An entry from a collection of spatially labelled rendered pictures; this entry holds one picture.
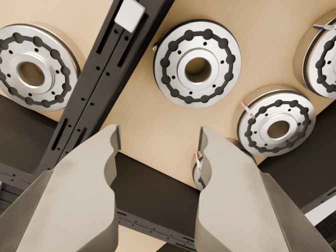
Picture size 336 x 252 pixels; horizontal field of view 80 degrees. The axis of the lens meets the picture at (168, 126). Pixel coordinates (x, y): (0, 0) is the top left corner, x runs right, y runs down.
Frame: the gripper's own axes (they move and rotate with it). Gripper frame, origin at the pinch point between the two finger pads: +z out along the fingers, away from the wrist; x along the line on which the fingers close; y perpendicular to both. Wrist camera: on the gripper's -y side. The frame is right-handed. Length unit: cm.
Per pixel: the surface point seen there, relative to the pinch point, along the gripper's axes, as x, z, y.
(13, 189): -27.8, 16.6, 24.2
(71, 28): -10.8, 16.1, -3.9
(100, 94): -5.3, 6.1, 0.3
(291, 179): 18.7, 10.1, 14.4
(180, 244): 3.1, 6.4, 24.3
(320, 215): 50, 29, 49
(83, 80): -6.6, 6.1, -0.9
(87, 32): -9.1, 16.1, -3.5
